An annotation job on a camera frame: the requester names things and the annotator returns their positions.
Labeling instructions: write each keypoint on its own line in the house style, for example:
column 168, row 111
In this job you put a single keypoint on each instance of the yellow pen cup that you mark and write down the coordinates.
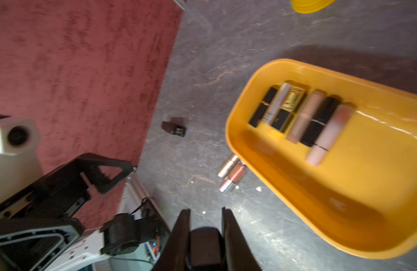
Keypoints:
column 310, row 6

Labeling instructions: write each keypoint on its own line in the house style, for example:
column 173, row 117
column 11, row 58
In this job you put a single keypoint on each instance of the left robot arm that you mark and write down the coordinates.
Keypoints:
column 54, row 251

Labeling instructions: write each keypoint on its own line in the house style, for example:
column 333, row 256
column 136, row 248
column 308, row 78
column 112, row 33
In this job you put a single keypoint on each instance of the rose gold lipstick tube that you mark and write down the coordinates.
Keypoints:
column 234, row 177

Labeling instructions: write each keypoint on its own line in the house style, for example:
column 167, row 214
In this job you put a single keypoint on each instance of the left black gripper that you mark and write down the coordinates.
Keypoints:
column 49, row 203

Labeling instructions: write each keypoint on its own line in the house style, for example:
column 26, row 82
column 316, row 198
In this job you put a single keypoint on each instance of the gold black square lipstick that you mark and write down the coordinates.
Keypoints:
column 288, row 108

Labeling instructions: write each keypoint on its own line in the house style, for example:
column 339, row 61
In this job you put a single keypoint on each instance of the beige lipstick tube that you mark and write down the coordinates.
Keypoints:
column 228, row 166

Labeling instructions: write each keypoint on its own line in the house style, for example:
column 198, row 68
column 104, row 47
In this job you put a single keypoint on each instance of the pink lip gloss tube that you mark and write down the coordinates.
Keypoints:
column 330, row 134

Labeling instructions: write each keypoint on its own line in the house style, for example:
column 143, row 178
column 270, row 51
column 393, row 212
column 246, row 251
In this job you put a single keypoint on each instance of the black flat remote device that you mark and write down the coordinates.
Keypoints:
column 175, row 126

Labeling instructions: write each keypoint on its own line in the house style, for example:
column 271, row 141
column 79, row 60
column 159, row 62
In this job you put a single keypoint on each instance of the black lipstick tube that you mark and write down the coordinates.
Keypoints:
column 263, row 106
column 320, row 120

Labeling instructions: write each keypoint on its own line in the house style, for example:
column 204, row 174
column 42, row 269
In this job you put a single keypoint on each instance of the yellow plastic storage box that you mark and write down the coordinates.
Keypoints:
column 362, row 198

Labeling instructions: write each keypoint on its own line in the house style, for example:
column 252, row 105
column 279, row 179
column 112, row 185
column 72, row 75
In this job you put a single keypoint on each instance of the left controller board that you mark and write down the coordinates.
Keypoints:
column 153, row 249

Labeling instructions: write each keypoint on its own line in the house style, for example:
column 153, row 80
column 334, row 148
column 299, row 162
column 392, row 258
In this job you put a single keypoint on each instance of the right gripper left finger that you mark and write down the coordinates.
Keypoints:
column 176, row 249

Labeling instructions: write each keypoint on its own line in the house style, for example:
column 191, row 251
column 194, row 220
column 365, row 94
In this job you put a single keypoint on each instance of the tan lipstick tube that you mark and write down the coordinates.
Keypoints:
column 304, row 116

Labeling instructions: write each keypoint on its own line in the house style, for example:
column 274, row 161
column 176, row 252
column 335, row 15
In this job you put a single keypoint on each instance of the silver grey lipstick tube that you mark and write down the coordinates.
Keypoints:
column 276, row 103

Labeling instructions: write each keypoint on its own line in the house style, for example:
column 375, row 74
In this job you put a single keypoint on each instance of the aluminium front rail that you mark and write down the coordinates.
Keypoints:
column 138, row 221

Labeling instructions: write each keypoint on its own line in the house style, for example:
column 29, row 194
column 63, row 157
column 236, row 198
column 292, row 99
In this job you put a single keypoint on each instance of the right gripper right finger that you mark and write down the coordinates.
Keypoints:
column 237, row 252

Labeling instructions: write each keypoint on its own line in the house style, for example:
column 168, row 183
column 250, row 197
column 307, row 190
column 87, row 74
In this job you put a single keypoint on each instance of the black lipstick group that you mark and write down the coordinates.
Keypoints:
column 206, row 250

